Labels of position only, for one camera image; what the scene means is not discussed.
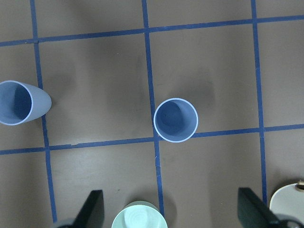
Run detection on light blue plastic cup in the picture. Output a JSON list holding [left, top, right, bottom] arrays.
[[0, 80, 52, 126]]

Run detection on mint green bowl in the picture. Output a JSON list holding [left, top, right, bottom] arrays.
[[112, 201, 168, 228]]

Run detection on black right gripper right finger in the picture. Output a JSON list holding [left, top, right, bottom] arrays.
[[237, 188, 276, 228]]

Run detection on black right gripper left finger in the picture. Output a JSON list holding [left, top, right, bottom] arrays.
[[73, 190, 104, 228]]

